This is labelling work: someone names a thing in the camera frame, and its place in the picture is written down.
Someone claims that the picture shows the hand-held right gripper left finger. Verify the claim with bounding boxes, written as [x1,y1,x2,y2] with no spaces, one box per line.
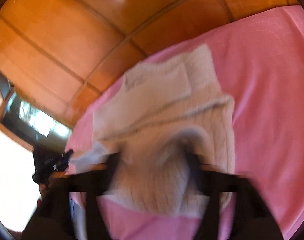
[21,152,123,240]

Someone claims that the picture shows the beige knit sweater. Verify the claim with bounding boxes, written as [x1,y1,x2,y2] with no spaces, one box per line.
[72,44,237,217]

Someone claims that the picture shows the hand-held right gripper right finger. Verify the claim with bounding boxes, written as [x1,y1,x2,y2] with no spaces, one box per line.
[184,152,284,240]

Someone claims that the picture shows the wooden wardrobe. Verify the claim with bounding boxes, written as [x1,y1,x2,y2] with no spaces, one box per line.
[0,0,300,130]

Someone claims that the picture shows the wooden framed window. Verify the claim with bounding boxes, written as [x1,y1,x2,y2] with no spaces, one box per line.
[0,64,73,152]

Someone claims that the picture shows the pink blanket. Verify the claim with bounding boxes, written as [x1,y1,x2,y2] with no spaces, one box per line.
[65,4,304,240]

